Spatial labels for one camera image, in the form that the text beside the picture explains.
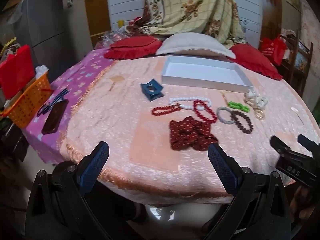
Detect grey refrigerator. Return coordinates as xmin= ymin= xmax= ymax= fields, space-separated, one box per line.
xmin=14 ymin=0 xmax=70 ymax=68

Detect gold pearl bracelet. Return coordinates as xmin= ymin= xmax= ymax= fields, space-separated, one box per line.
xmin=254 ymin=106 xmax=267 ymax=120

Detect clear plastic bags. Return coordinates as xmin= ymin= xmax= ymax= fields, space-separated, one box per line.
xmin=99 ymin=26 xmax=137 ymax=48

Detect red paper bag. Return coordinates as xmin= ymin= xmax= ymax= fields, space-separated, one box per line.
xmin=0 ymin=45 xmax=35 ymax=99

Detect dark red patterned scrunchie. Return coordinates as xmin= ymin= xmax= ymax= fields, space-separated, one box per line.
xmin=169 ymin=116 xmax=218 ymax=152

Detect wooden door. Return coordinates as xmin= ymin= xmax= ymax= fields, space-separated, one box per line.
xmin=84 ymin=0 xmax=112 ymax=39

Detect white pillow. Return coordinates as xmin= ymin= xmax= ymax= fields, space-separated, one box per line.
xmin=155 ymin=33 xmax=236 ymax=59

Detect purple floral bedsheet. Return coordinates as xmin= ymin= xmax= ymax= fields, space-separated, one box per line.
xmin=21 ymin=47 xmax=115 ymax=164

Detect wooden shelf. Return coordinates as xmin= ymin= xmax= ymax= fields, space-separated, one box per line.
xmin=280 ymin=30 xmax=314 ymax=98

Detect red ruffled round pillow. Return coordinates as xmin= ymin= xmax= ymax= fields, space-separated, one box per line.
xmin=104 ymin=36 xmax=163 ymax=60

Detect white shallow cardboard box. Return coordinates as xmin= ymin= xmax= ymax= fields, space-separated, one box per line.
xmin=161 ymin=56 xmax=253 ymax=93

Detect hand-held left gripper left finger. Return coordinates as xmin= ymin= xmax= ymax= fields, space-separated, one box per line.
xmin=25 ymin=141 xmax=110 ymax=240

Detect cream floral quilt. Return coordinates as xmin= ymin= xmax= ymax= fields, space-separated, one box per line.
xmin=140 ymin=0 xmax=247 ymax=49

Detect red plastic bag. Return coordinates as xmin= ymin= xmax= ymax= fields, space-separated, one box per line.
xmin=260 ymin=36 xmax=287 ymax=67

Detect person's right hand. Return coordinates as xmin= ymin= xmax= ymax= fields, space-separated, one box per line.
xmin=291 ymin=187 xmax=317 ymax=220

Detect orange plastic basket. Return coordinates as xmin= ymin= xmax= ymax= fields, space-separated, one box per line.
xmin=6 ymin=70 xmax=54 ymax=128

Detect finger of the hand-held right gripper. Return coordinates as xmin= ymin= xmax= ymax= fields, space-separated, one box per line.
xmin=297 ymin=134 xmax=320 ymax=153
xmin=271 ymin=135 xmax=292 ymax=156

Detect red small-bead bracelet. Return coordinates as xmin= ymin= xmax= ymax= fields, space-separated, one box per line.
xmin=151 ymin=104 xmax=182 ymax=116

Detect dark brown bead bracelet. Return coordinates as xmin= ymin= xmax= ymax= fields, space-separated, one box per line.
xmin=230 ymin=110 xmax=254 ymax=133

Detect red large-bead bracelet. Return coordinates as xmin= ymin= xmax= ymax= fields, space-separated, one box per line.
xmin=192 ymin=100 xmax=217 ymax=124

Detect red ruffled square pillow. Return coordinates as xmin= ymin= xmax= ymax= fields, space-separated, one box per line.
xmin=229 ymin=44 xmax=283 ymax=80

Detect white bead bracelet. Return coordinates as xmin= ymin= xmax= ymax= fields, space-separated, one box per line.
xmin=169 ymin=96 xmax=212 ymax=110

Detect pink textured blanket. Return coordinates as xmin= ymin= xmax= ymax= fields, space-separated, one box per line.
xmin=60 ymin=52 xmax=313 ymax=203

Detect green bead bracelet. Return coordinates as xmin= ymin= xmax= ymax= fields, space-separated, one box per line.
xmin=227 ymin=101 xmax=250 ymax=113

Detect grey coil bracelet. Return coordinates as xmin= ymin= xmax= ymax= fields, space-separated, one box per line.
xmin=216 ymin=107 xmax=236 ymax=125

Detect blue striped lanyard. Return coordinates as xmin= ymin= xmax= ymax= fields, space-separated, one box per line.
xmin=37 ymin=88 xmax=69 ymax=117

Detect brown wallet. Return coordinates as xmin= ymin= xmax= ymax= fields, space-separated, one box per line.
xmin=41 ymin=99 xmax=69 ymax=134

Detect blue hair claw clip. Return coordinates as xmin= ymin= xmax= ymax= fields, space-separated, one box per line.
xmin=140 ymin=79 xmax=165 ymax=102

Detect white floral scrunchie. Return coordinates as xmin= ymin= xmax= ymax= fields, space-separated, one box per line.
xmin=244 ymin=89 xmax=269 ymax=108

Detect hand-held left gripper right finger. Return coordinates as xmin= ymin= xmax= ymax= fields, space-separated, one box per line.
xmin=202 ymin=143 xmax=293 ymax=240

